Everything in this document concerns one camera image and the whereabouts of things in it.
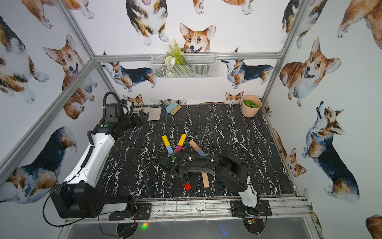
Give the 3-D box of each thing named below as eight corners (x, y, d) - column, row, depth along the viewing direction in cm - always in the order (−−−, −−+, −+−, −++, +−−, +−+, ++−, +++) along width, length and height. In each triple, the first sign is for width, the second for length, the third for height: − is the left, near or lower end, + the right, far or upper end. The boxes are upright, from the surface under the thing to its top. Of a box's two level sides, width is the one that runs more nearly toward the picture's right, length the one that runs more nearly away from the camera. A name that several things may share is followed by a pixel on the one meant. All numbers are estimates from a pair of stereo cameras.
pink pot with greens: (241, 119, 114) (245, 108, 105) (238, 106, 124) (241, 95, 114) (259, 119, 114) (264, 108, 105) (255, 106, 124) (259, 95, 114)
